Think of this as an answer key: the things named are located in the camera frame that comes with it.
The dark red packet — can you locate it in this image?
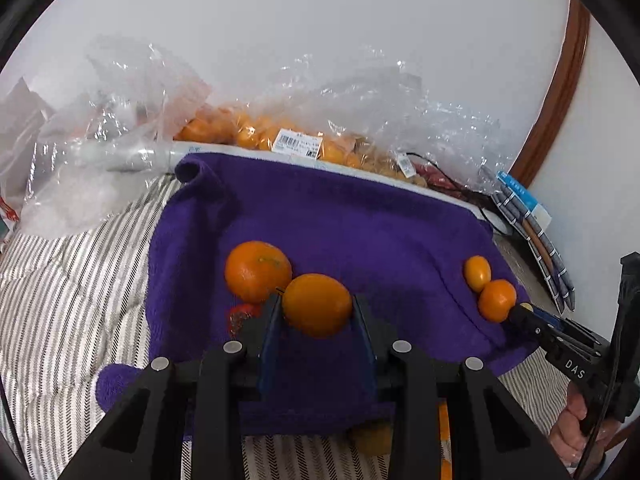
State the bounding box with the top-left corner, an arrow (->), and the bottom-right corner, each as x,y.
417,162 -> 463,193

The small brownish-green fruit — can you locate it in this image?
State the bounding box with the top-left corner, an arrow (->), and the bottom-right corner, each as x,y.
349,422 -> 393,457

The bag of oranges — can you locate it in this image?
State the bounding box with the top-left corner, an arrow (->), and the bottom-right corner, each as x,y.
172,104 -> 381,171

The bag of brown fruits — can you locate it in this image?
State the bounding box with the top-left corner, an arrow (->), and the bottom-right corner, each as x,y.
350,132 -> 431,190

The striped bed sheet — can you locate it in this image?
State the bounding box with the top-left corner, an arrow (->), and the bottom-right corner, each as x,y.
0,175 -> 571,480

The large orange mandarin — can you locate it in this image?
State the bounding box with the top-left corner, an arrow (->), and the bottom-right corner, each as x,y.
224,240 -> 293,304

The grey checked folded blanket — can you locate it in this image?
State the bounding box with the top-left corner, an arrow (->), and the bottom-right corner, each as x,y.
482,164 -> 577,315

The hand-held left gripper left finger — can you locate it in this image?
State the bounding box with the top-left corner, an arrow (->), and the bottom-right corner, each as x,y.
57,292 -> 284,480

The clear plastic bag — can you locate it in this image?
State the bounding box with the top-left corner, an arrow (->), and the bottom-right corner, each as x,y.
270,45 -> 431,161
22,35 -> 213,238
400,92 -> 502,198

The white plastic bag red print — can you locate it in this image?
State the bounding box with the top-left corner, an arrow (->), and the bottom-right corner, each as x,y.
0,76 -> 57,233

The brown wooden door frame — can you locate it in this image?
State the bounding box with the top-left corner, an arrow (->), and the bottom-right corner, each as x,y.
509,0 -> 592,187

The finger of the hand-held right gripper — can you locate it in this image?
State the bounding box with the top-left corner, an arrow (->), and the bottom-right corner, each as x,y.
507,304 -> 557,350
531,309 -> 602,350

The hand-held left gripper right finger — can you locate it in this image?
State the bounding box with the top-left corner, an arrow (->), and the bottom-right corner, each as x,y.
350,294 -> 575,480

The purple towel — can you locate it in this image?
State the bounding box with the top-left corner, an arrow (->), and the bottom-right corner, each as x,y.
95,152 -> 532,442

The small oval yellow-orange citrus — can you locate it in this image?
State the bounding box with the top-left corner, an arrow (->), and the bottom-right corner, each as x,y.
463,255 -> 492,293

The small red fruit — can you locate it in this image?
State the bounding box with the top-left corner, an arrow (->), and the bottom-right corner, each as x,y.
228,303 -> 263,338

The person's right hand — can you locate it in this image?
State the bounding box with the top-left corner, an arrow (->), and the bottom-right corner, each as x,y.
549,382 -> 632,467

